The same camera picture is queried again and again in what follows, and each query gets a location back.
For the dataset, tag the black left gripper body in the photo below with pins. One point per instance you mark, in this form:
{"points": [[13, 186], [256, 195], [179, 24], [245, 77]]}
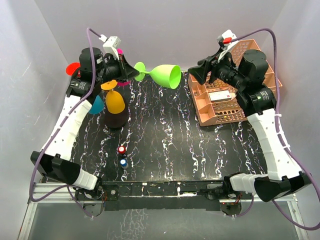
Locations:
{"points": [[113, 70]]}

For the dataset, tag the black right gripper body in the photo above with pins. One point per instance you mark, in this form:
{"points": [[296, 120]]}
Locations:
{"points": [[219, 65]]}

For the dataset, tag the orange wine glass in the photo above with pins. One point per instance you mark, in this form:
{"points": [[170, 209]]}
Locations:
{"points": [[114, 101]]}

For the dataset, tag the blue wine glass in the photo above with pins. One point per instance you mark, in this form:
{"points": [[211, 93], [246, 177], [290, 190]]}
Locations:
{"points": [[97, 106]]}

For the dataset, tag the green wine glass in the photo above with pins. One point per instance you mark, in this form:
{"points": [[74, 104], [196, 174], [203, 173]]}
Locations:
{"points": [[165, 75]]}

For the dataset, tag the red wine glass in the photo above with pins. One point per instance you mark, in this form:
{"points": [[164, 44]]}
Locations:
{"points": [[73, 70]]}

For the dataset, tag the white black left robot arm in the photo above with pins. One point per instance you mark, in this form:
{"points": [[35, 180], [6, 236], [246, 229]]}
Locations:
{"points": [[93, 70]]}

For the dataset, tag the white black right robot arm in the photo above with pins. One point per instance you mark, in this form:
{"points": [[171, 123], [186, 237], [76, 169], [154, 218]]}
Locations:
{"points": [[284, 176]]}

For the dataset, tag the white red box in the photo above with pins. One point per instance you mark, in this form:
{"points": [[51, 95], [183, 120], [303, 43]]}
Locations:
{"points": [[221, 96]]}

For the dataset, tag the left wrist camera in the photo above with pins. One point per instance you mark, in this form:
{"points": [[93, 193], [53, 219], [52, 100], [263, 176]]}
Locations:
{"points": [[110, 45]]}

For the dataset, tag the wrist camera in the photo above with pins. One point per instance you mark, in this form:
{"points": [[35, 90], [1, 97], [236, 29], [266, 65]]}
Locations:
{"points": [[110, 45], [226, 41]]}

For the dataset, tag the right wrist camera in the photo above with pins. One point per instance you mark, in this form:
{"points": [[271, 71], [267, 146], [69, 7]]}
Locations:
{"points": [[226, 41]]}

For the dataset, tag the copper wire wine glass rack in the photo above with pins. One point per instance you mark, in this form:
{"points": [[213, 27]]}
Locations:
{"points": [[116, 121]]}

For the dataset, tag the aluminium base frame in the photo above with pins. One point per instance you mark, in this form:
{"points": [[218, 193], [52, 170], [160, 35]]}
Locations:
{"points": [[152, 211]]}

